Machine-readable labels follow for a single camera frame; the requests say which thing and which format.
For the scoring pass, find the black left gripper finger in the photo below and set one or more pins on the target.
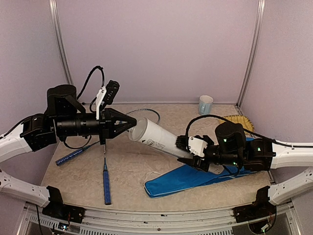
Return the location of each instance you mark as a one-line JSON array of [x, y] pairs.
[[121, 117], [118, 127]]

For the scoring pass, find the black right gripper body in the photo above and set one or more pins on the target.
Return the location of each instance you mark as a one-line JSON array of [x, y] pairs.
[[198, 164]]

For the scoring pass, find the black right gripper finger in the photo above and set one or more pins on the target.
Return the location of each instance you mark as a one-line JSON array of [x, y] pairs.
[[188, 161], [182, 142]]

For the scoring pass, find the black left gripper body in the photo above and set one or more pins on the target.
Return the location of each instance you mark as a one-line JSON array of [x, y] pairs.
[[104, 124]]

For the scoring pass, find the white shuttlecock tube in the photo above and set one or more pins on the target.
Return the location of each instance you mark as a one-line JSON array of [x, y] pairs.
[[156, 137]]

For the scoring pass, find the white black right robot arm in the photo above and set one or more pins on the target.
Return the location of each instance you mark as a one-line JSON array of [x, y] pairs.
[[260, 154]]

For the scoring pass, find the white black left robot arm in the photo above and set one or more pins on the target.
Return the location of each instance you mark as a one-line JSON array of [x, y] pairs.
[[66, 117]]

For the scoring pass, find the right blue badminton racket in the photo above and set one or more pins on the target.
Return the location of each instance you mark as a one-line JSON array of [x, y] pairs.
[[149, 113]]

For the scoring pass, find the blue badminton racket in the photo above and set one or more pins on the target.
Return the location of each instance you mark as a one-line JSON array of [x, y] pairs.
[[149, 113], [72, 155]]

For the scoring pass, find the left blue badminton racket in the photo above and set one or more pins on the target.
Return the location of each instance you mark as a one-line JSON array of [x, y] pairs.
[[72, 155]]

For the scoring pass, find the blue racket cover bag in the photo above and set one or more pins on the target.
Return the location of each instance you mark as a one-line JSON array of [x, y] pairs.
[[185, 177]]

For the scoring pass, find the light blue ceramic mug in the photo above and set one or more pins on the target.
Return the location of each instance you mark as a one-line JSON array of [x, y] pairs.
[[205, 105]]

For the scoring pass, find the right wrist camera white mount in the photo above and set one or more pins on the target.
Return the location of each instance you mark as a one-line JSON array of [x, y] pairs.
[[197, 146]]

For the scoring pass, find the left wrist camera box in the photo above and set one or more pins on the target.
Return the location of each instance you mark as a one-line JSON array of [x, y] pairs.
[[111, 90]]

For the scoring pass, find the aluminium front rail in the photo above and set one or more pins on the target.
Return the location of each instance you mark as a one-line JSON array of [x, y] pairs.
[[117, 222]]

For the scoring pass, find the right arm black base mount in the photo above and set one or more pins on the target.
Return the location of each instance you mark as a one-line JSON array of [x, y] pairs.
[[260, 208]]

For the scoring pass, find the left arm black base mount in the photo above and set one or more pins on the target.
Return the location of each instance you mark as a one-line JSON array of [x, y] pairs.
[[56, 208]]

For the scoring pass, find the left aluminium corner post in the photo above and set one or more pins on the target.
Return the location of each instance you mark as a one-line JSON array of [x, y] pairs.
[[60, 44]]

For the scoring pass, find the aluminium corner post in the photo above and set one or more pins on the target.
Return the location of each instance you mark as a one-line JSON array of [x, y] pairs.
[[60, 44], [253, 52]]

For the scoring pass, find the right aluminium corner post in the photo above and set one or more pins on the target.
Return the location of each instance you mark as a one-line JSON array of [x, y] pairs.
[[253, 52]]

